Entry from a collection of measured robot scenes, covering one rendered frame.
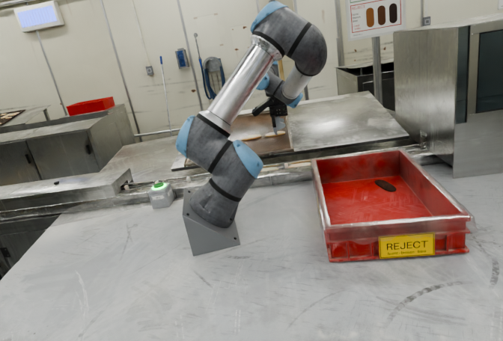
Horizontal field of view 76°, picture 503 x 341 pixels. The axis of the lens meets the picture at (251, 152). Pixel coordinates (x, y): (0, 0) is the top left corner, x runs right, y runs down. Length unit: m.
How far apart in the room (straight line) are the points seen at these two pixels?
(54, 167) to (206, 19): 2.79
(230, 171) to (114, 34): 4.68
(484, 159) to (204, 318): 0.99
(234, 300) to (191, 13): 4.60
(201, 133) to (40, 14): 5.09
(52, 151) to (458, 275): 3.97
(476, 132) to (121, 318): 1.14
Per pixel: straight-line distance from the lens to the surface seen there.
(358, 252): 0.85
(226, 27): 5.00
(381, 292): 0.79
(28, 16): 5.99
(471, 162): 1.28
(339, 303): 0.76
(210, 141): 0.93
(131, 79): 5.43
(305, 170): 1.28
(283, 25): 0.99
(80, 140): 4.03
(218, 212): 0.95
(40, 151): 4.33
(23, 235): 1.78
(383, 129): 1.57
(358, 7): 2.15
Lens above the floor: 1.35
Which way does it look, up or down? 18 degrees down
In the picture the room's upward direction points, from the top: 10 degrees counter-clockwise
